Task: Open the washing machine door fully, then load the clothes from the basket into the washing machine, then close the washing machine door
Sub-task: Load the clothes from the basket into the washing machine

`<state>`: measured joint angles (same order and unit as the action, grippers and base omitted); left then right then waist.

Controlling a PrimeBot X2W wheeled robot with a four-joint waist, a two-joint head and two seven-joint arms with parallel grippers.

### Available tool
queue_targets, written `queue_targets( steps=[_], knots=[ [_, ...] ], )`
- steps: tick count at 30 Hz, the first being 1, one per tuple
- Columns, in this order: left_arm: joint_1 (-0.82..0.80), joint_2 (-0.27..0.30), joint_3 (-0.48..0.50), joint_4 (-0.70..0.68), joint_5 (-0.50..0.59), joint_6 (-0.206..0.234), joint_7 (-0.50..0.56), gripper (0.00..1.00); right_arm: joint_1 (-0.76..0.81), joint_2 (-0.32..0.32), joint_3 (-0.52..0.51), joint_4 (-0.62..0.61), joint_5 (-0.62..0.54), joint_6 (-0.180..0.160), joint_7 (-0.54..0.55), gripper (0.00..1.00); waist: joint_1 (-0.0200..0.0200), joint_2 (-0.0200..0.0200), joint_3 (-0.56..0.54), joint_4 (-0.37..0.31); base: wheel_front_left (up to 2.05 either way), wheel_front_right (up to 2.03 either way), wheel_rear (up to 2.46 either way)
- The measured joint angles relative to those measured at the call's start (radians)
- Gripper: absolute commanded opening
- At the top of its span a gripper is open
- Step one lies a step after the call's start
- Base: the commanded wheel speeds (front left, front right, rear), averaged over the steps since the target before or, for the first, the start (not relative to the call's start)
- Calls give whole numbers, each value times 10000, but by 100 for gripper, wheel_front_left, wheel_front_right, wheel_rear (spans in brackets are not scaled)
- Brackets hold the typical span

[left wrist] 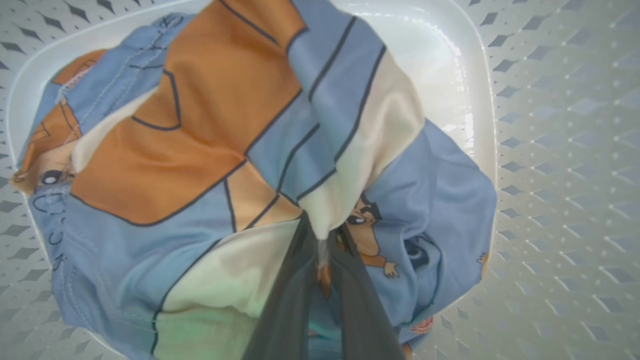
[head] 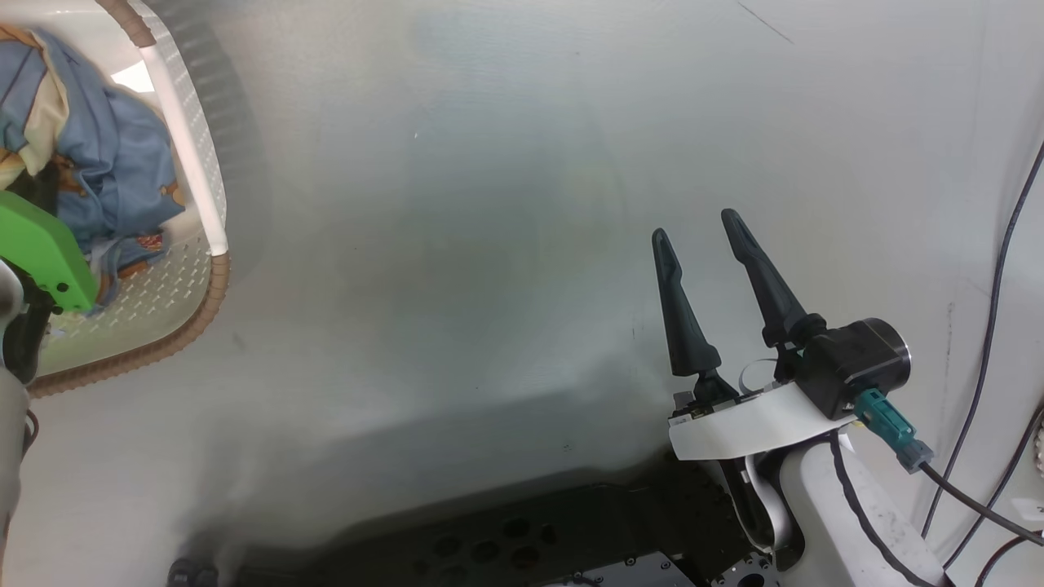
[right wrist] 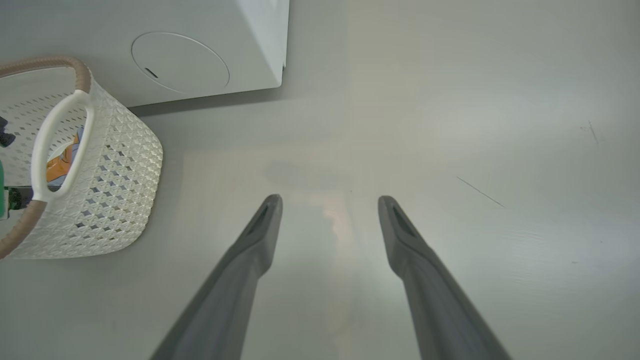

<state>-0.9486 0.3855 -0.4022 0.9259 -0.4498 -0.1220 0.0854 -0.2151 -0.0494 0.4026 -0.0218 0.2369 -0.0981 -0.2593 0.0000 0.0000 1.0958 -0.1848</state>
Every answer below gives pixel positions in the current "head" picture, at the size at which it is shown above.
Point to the green-band left gripper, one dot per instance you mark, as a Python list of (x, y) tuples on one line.
[(41, 244)]

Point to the white-band right gripper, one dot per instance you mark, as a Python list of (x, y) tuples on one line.
[(750, 428)]

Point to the blue fox-print garment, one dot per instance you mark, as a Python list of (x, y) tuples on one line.
[(114, 163)]

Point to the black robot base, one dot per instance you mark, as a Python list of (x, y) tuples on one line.
[(489, 546)]

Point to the cream perforated laundry basket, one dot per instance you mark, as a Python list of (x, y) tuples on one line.
[(163, 310)]

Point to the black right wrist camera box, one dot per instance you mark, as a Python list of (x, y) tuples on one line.
[(848, 367)]

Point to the teal right camera connector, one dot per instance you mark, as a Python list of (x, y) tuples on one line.
[(885, 424)]

